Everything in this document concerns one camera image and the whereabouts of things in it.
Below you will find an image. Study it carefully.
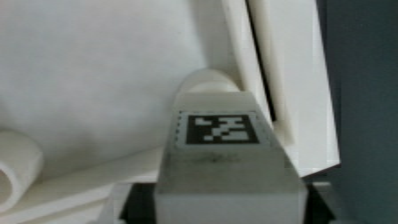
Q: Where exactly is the white square table top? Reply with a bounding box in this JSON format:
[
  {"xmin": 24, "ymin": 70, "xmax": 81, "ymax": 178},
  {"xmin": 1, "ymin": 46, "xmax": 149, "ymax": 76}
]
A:
[{"xmin": 0, "ymin": 0, "xmax": 339, "ymax": 224}]

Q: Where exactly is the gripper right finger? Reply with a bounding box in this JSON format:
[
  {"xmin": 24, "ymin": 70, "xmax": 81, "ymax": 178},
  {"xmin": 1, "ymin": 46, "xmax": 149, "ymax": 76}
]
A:
[{"xmin": 303, "ymin": 182, "xmax": 346, "ymax": 224}]

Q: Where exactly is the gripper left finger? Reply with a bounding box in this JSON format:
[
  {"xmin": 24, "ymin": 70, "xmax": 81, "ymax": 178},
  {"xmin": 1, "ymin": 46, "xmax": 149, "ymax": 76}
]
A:
[{"xmin": 95, "ymin": 182, "xmax": 158, "ymax": 224}]

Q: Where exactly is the white table leg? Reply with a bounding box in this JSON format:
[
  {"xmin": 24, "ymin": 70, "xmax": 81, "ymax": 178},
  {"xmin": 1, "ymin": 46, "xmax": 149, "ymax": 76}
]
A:
[{"xmin": 154, "ymin": 69, "xmax": 307, "ymax": 224}]

